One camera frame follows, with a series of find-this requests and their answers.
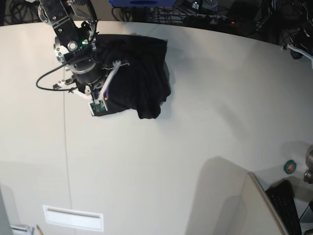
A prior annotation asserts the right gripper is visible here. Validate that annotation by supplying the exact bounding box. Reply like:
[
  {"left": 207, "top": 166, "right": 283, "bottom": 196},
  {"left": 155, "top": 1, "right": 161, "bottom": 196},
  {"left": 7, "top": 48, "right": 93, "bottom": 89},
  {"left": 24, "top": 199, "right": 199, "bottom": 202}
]
[{"left": 52, "top": 59, "right": 110, "bottom": 95}]

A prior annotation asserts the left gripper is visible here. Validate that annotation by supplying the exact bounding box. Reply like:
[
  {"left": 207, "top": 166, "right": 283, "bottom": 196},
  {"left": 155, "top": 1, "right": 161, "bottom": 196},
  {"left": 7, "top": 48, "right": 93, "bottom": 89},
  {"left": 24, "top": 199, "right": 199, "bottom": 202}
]
[{"left": 283, "top": 36, "right": 313, "bottom": 55}]

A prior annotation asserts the black t-shirt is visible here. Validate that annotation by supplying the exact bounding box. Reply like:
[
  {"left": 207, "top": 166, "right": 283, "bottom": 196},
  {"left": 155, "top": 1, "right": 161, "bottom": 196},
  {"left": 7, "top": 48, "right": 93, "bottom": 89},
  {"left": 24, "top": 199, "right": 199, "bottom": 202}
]
[{"left": 87, "top": 34, "right": 171, "bottom": 119}]

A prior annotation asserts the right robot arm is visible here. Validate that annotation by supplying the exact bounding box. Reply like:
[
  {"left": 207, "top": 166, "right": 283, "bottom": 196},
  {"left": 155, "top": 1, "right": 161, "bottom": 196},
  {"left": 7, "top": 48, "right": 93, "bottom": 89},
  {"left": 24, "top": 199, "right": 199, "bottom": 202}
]
[{"left": 36, "top": 0, "right": 109, "bottom": 100}]

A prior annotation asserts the blue box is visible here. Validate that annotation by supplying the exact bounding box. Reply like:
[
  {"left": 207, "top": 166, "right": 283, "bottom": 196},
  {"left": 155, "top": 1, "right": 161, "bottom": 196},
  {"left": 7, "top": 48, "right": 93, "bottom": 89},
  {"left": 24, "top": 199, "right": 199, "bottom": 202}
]
[{"left": 109, "top": 0, "right": 176, "bottom": 7}]

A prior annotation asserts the black power strip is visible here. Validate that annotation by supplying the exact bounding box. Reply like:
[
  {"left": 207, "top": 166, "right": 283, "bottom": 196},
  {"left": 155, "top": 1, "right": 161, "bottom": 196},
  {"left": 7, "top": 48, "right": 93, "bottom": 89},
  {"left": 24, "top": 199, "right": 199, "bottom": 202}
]
[{"left": 182, "top": 14, "right": 238, "bottom": 26}]

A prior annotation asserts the green tape roll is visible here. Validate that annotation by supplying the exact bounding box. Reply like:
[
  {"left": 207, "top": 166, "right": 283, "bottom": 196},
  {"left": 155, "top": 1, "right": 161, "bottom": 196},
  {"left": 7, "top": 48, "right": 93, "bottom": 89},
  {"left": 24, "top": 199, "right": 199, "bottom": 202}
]
[{"left": 283, "top": 160, "right": 297, "bottom": 175}]

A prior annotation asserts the metal cylinder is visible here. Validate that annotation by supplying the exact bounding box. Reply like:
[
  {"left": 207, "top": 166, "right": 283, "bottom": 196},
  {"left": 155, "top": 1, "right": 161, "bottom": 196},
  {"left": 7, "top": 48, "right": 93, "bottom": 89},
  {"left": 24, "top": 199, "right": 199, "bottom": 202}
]
[{"left": 303, "top": 150, "right": 313, "bottom": 185}]

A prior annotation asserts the black keyboard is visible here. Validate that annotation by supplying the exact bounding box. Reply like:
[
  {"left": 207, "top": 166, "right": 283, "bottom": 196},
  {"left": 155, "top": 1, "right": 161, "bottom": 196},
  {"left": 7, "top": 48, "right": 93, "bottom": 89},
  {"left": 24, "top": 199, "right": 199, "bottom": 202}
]
[{"left": 266, "top": 180, "right": 302, "bottom": 235}]

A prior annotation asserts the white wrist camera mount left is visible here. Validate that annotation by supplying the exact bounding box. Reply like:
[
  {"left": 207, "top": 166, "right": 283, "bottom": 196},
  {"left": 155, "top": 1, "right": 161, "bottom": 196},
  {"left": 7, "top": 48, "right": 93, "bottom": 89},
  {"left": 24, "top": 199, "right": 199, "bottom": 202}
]
[{"left": 281, "top": 43, "right": 313, "bottom": 61}]

